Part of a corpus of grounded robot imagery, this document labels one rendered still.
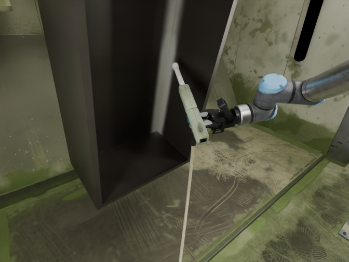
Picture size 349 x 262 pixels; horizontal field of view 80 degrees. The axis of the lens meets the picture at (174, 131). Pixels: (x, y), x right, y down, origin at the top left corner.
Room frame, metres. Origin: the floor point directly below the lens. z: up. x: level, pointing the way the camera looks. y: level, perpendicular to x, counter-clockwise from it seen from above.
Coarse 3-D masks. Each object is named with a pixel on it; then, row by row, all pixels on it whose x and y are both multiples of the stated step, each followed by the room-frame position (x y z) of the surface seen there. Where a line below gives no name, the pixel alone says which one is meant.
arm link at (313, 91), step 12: (348, 60) 0.57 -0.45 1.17; (324, 72) 0.66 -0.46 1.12; (336, 72) 0.59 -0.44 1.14; (348, 72) 0.54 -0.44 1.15; (300, 84) 0.77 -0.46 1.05; (312, 84) 0.68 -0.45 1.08; (324, 84) 0.62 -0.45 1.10; (336, 84) 0.58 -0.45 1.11; (348, 84) 0.54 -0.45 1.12; (300, 96) 0.74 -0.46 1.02; (312, 96) 0.69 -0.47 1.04; (324, 96) 0.65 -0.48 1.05
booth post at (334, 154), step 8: (344, 120) 1.77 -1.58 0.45; (344, 128) 1.75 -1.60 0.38; (336, 136) 1.78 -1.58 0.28; (344, 136) 1.73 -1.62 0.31; (336, 144) 1.76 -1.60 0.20; (344, 144) 1.71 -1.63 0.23; (328, 152) 1.78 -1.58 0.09; (336, 152) 1.73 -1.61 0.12; (344, 152) 1.69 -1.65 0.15; (336, 160) 1.71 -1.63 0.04; (344, 160) 1.67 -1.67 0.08
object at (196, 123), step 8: (176, 64) 1.07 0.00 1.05; (176, 72) 1.02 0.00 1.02; (184, 88) 0.90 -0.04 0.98; (184, 96) 0.85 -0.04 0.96; (192, 96) 0.85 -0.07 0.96; (184, 104) 0.82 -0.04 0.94; (192, 104) 0.80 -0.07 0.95; (192, 112) 0.76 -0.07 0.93; (192, 120) 0.73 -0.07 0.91; (200, 120) 0.72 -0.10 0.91; (192, 128) 0.71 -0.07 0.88; (200, 128) 0.67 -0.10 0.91; (192, 136) 0.79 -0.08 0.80; (200, 136) 0.66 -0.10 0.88; (208, 136) 0.66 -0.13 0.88; (192, 144) 0.82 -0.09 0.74; (200, 144) 0.67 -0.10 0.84
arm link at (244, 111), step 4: (240, 104) 0.85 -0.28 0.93; (244, 104) 0.84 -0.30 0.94; (236, 108) 0.83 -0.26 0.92; (240, 108) 0.81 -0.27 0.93; (244, 108) 0.81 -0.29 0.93; (248, 108) 0.81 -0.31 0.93; (240, 112) 0.80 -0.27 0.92; (244, 112) 0.80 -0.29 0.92; (248, 112) 0.80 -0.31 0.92; (240, 116) 0.80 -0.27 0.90; (244, 116) 0.79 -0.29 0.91; (248, 116) 0.79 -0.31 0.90; (240, 120) 0.79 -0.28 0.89; (244, 120) 0.79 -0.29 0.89; (248, 120) 0.79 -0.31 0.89; (240, 124) 0.80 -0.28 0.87; (244, 124) 0.80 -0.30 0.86
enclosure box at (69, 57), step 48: (48, 0) 0.69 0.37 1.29; (96, 0) 0.93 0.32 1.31; (144, 0) 1.08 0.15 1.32; (192, 0) 1.11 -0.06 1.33; (48, 48) 0.81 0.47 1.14; (96, 48) 0.95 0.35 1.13; (144, 48) 1.12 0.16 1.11; (192, 48) 1.09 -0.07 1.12; (96, 96) 0.98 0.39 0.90; (144, 96) 1.18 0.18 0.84; (96, 144) 0.62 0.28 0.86; (144, 144) 1.16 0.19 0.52; (96, 192) 0.65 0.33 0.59
